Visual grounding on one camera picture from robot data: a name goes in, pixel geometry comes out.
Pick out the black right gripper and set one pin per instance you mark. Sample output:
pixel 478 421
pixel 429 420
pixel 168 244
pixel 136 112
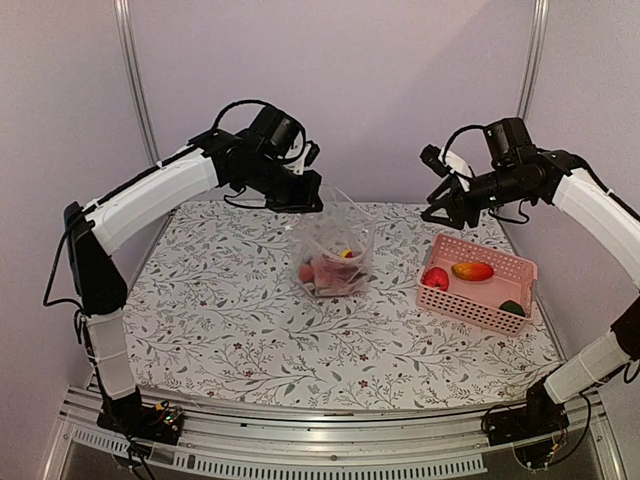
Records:
pixel 470 213

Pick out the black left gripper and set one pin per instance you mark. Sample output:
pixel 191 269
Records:
pixel 306 199

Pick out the clear zip top bag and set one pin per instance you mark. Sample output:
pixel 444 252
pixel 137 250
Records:
pixel 342 224

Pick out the orange toy mango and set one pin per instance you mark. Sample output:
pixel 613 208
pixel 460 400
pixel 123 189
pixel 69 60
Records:
pixel 472 271

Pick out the red toy apple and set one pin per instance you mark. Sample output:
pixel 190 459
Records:
pixel 436 278

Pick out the red toy lychee bunch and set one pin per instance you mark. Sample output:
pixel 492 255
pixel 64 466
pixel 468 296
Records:
pixel 328 268

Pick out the purple toy eggplant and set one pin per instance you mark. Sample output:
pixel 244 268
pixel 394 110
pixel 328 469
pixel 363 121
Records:
pixel 336 289

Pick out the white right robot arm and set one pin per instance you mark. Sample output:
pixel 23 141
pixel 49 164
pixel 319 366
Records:
pixel 572 187

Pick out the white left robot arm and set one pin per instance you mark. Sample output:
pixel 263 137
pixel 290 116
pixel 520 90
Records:
pixel 272 156

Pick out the pink plastic basket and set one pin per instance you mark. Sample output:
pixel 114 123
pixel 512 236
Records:
pixel 477 303

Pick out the dark green toy avocado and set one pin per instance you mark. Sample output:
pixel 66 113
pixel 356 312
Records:
pixel 513 307

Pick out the floral white table mat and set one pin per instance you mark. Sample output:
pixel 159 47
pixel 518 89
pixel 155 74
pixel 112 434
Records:
pixel 216 312

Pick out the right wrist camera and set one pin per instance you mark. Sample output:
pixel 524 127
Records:
pixel 447 165

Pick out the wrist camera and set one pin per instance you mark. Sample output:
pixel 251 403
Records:
pixel 308 156
pixel 447 165

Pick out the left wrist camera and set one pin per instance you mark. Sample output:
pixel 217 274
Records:
pixel 308 156

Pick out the right aluminium frame post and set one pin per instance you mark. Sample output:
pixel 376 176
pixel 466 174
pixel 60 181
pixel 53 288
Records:
pixel 534 56

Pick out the aluminium frame post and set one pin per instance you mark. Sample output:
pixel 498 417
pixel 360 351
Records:
pixel 534 56
pixel 133 73

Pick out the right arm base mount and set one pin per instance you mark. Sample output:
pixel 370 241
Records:
pixel 503 424

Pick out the front aluminium rail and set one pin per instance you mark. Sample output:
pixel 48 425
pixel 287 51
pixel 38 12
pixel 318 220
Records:
pixel 234 440

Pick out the left aluminium frame post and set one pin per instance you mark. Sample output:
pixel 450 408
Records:
pixel 133 73

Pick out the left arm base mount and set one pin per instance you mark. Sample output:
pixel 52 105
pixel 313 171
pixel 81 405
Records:
pixel 161 423

